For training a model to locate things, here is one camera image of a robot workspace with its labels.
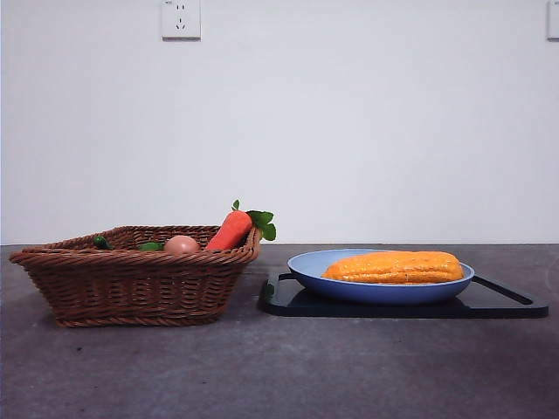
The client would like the orange corn cob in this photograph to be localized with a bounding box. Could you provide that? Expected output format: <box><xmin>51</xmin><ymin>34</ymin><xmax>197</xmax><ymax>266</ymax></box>
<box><xmin>321</xmin><ymin>251</ymin><xmax>465</xmax><ymax>285</ymax></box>

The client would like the brown egg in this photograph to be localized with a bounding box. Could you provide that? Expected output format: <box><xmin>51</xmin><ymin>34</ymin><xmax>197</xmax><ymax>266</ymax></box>
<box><xmin>163</xmin><ymin>234</ymin><xmax>201</xmax><ymax>254</ymax></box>

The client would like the white wall plate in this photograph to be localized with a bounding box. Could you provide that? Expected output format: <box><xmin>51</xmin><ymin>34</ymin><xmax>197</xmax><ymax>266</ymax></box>
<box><xmin>547</xmin><ymin>0</ymin><xmax>559</xmax><ymax>43</ymax></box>

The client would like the white wall socket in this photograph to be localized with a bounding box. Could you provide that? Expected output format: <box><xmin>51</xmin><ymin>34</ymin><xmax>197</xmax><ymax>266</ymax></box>
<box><xmin>162</xmin><ymin>0</ymin><xmax>203</xmax><ymax>43</ymax></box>

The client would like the orange carrot with green leaves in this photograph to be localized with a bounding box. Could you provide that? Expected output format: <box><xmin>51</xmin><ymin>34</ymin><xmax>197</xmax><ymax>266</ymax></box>
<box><xmin>204</xmin><ymin>199</ymin><xmax>278</xmax><ymax>252</ymax></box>

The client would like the blue plate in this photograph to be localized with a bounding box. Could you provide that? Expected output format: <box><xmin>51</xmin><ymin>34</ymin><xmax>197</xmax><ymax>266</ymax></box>
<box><xmin>286</xmin><ymin>248</ymin><xmax>476</xmax><ymax>306</ymax></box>

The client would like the black rectangular tray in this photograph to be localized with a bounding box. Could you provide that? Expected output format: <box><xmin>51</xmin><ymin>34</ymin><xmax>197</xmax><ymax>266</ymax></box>
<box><xmin>259</xmin><ymin>271</ymin><xmax>550</xmax><ymax>319</ymax></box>

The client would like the brown wicker basket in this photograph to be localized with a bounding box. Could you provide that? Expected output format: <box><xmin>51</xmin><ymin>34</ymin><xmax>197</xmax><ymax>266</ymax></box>
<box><xmin>8</xmin><ymin>224</ymin><xmax>263</xmax><ymax>328</ymax></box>

